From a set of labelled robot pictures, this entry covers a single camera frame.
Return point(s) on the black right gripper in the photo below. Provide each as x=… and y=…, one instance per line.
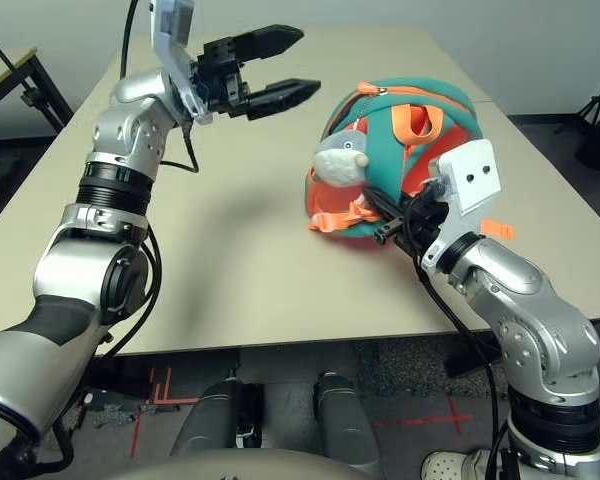
x=420, y=225

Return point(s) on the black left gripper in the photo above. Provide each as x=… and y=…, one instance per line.
x=222, y=75

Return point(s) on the grey white plush toy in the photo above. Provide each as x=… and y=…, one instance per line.
x=337, y=162

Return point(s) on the teal and orange backpack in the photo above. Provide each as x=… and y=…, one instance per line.
x=380, y=130

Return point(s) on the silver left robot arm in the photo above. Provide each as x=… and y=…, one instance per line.
x=125, y=130

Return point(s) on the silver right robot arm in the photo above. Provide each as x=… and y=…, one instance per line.
x=530, y=310

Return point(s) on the dark speckled floor mat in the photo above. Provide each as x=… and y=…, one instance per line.
x=400, y=367

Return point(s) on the dark grey right robot leg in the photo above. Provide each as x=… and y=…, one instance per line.
x=342, y=420

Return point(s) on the dark grey robot leg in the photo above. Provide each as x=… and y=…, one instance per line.
x=212, y=420
x=342, y=420

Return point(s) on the red cross floor tape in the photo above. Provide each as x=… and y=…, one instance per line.
x=452, y=415

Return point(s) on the black tripod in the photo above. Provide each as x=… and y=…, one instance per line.
x=597, y=135

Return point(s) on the white perforated shoe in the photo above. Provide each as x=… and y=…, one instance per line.
x=452, y=465

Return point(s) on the thin black clamp pole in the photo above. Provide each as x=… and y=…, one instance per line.
x=5, y=57

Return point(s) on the dark grey left robot leg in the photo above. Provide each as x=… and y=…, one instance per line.
x=212, y=420

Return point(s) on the beige black-framed side table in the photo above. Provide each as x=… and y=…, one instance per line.
x=0, y=70

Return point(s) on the beige robot torso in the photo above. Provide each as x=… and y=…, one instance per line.
x=255, y=467

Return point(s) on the red corner floor tape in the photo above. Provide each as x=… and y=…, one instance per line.
x=162, y=398

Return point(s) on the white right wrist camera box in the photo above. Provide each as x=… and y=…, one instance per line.
x=472, y=185

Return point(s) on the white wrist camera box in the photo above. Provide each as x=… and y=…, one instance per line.
x=185, y=80
x=472, y=185

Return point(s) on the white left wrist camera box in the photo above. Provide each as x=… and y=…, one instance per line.
x=185, y=80

